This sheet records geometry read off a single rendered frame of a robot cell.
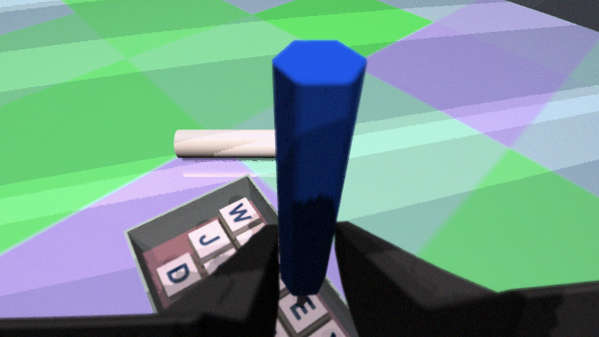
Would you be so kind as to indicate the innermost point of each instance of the grey keyboard with keys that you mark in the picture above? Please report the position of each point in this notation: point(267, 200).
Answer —
point(175, 250)

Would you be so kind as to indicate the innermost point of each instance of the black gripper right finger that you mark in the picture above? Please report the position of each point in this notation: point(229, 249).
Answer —
point(392, 293)

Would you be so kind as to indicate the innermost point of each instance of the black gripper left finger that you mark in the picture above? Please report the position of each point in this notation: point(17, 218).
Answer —
point(239, 299)

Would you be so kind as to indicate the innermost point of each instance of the blue stylus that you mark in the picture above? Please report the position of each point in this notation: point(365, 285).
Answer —
point(317, 86)

